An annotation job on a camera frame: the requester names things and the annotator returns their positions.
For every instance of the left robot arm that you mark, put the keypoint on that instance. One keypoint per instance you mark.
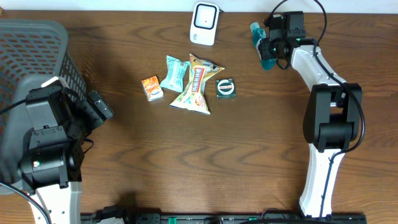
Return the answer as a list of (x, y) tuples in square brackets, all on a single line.
[(51, 167)]

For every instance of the grey plastic mesh basket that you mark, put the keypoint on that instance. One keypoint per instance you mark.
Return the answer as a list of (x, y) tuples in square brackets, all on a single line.
[(32, 52)]

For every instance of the yellow snack bag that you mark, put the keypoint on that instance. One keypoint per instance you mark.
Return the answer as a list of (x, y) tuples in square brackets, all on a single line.
[(192, 98)]

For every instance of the small green round-logo box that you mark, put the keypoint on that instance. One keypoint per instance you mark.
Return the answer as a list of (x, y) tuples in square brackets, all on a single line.
[(225, 88)]

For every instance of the white barcode scanner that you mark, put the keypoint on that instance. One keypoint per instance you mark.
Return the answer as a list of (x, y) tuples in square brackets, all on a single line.
[(204, 23)]

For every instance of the small orange packet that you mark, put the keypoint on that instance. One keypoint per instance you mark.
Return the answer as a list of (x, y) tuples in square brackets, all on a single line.
[(152, 88)]

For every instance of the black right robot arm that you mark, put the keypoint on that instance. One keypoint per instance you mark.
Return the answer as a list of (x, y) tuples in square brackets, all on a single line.
[(333, 124)]

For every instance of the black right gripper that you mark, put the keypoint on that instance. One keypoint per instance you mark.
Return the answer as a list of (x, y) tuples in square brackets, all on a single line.
[(262, 46)]

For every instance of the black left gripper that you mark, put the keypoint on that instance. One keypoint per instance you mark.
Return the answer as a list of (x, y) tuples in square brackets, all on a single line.
[(86, 109)]

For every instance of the teal snack pack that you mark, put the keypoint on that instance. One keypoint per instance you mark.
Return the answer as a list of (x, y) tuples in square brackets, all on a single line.
[(175, 74)]

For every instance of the blue mouthwash bottle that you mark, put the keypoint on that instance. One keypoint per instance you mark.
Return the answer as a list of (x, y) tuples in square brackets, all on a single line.
[(257, 34)]

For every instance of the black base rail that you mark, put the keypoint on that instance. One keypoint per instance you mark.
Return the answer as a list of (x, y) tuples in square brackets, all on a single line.
[(270, 217)]

